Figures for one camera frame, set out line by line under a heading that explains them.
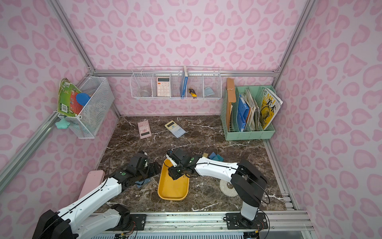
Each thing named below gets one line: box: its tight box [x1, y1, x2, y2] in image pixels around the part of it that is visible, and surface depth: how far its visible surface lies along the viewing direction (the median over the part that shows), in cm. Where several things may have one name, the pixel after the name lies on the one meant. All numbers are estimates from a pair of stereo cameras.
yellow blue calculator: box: [164, 120, 187, 139], surface depth 112 cm
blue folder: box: [236, 93, 250, 132], surface depth 99 cm
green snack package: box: [57, 77, 84, 117], surface depth 72 cm
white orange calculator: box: [156, 77, 171, 97], surface depth 96 cm
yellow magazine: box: [259, 86, 284, 131], surface depth 101 cm
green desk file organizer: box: [220, 85, 284, 141], surface depth 102 cm
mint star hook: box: [55, 117, 71, 129], surface depth 64 cm
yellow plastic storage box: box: [157, 158, 190, 202], surface depth 83 cm
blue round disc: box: [75, 92, 91, 107], surface depth 77 cm
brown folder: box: [225, 77, 237, 131], surface depth 88 cm
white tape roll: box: [219, 179, 239, 197], surface depth 84 cm
